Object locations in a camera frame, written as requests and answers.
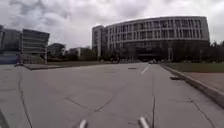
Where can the grey concrete road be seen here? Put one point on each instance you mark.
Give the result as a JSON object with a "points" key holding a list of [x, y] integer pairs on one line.
{"points": [[100, 86]]}

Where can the large curved white building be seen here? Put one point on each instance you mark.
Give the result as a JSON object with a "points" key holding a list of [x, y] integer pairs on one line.
{"points": [[156, 35]]}

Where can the low distant building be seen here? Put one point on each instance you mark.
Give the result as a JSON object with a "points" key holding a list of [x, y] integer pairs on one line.
{"points": [[56, 50]]}

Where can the dark drain cover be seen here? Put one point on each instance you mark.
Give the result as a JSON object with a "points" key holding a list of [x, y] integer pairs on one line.
{"points": [[174, 78]]}

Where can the robot's own part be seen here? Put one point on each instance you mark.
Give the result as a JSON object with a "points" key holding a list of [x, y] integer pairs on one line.
{"points": [[82, 124], [143, 122]]}

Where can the raised concrete island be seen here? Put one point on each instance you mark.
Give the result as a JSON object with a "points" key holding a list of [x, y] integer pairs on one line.
{"points": [[41, 66]]}

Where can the grey layered building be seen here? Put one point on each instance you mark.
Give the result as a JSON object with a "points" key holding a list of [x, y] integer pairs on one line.
{"points": [[34, 42]]}

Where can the grass strip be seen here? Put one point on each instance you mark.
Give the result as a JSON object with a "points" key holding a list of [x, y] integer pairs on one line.
{"points": [[196, 67]]}

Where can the grey concrete kerb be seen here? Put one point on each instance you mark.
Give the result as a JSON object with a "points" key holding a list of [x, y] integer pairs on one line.
{"points": [[196, 84]]}

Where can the reddish paved sidewalk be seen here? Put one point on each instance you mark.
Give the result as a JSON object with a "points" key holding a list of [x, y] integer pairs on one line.
{"points": [[210, 79]]}

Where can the dark glass building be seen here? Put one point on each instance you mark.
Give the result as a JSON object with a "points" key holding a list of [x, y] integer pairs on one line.
{"points": [[9, 41]]}

